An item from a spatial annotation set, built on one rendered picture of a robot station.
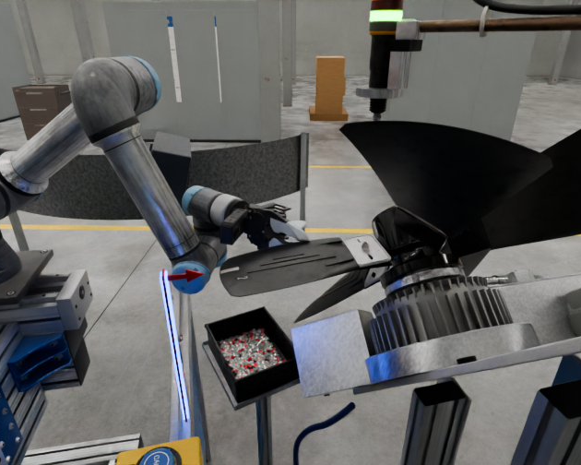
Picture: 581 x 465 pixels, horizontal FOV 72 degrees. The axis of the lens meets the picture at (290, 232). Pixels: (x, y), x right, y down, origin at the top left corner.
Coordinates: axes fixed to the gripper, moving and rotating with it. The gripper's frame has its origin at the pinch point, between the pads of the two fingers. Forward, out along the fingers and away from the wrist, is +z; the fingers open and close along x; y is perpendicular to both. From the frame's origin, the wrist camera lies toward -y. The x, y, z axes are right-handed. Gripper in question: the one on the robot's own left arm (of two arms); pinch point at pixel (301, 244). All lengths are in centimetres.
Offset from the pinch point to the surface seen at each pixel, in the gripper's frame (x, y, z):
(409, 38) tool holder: -35.2, -1.6, 15.8
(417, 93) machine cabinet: -22, 573, -216
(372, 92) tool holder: -28.0, -2.6, 11.9
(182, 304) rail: 33, 3, -42
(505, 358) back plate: -4.3, -16.4, 38.3
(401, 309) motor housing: 3.5, -2.3, 22.1
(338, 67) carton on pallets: -57, 672, -428
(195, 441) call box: 14.3, -33.5, 10.3
